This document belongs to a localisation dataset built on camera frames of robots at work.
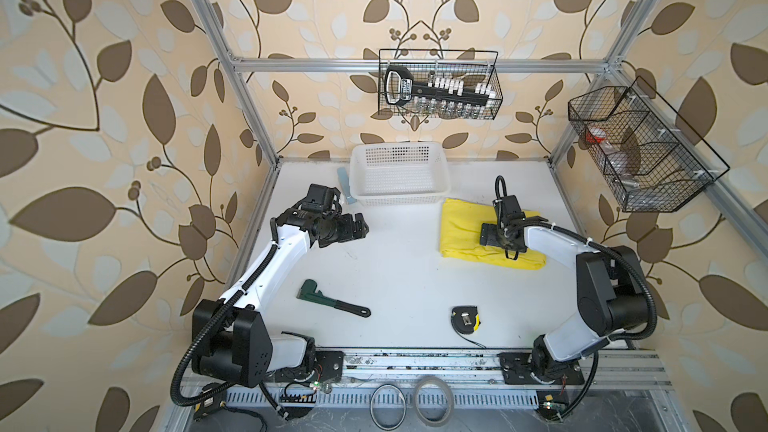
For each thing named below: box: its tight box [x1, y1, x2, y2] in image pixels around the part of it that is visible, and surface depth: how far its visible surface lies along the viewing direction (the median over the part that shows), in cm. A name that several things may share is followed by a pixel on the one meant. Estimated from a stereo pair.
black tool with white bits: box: [384, 66, 497, 105], surface depth 84 cm
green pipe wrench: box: [296, 279, 371, 318], surface depth 87 cm
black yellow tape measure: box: [451, 305, 486, 349], surface depth 82 cm
